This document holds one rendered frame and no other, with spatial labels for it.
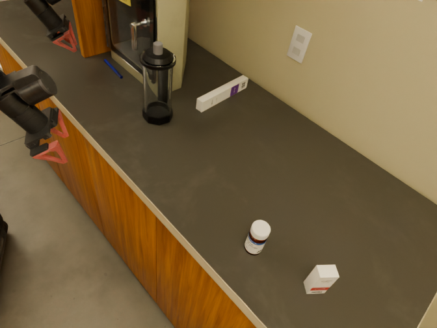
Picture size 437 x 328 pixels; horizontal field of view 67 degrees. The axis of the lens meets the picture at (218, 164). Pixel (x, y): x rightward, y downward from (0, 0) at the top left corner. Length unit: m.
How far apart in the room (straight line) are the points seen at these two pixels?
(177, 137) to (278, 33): 0.56
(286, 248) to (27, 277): 1.40
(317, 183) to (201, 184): 0.37
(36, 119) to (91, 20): 0.67
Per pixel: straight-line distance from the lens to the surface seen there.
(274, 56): 1.37
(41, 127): 0.88
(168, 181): 0.97
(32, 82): 0.81
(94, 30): 1.47
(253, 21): 1.41
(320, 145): 1.21
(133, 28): 1.14
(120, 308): 1.80
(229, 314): 1.00
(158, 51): 1.02
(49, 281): 1.92
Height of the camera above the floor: 1.68
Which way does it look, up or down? 46 degrees down
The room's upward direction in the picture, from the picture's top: 11 degrees clockwise
